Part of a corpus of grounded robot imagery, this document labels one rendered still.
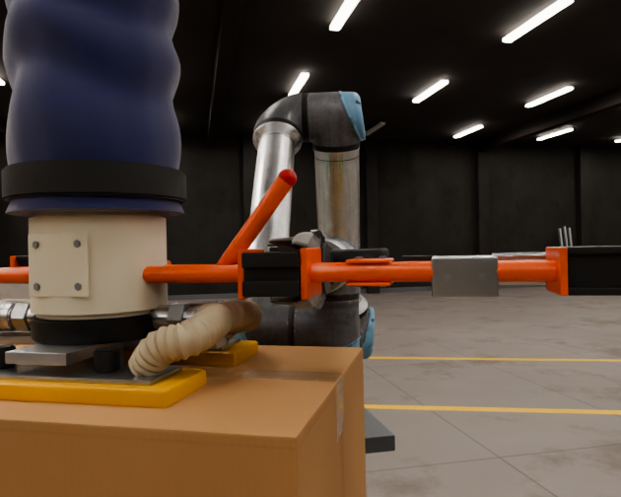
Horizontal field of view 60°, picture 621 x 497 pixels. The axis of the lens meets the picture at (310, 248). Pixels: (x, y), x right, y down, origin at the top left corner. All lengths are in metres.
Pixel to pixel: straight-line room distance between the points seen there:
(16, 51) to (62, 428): 0.44
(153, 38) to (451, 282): 0.46
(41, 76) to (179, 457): 0.45
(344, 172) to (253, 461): 0.93
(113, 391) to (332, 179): 0.86
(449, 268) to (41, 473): 0.46
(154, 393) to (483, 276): 0.36
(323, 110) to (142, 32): 0.64
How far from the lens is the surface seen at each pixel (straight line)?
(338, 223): 1.35
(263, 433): 0.49
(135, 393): 0.59
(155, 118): 0.71
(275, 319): 0.95
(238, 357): 0.75
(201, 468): 0.52
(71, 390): 0.63
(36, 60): 0.74
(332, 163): 1.31
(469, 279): 0.61
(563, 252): 0.61
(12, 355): 0.70
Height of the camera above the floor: 1.23
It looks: level
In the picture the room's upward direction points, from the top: 1 degrees counter-clockwise
